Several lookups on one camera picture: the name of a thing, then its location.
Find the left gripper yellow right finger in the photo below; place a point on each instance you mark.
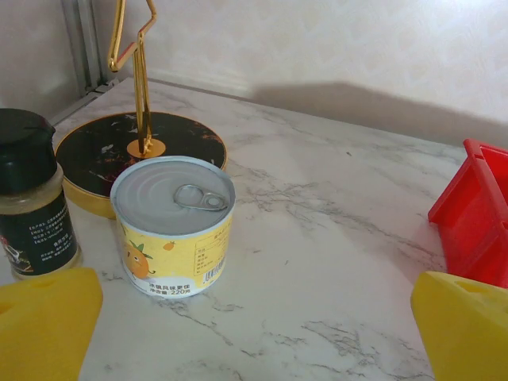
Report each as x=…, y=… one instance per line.
x=468, y=337

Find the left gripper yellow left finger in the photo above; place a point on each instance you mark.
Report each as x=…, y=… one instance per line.
x=43, y=329

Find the spice jar with black cap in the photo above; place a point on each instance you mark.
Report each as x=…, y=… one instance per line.
x=31, y=222

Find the red plastic bin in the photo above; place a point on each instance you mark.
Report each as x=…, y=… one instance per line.
x=468, y=214

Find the pineapple tin can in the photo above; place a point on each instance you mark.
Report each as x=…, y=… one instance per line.
x=174, y=238

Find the gold stand with black base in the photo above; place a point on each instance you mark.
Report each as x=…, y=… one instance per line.
x=99, y=158

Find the aluminium frame rail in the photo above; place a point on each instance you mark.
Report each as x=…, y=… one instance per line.
x=85, y=99

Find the aluminium frame post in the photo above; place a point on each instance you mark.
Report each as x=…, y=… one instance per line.
x=81, y=47

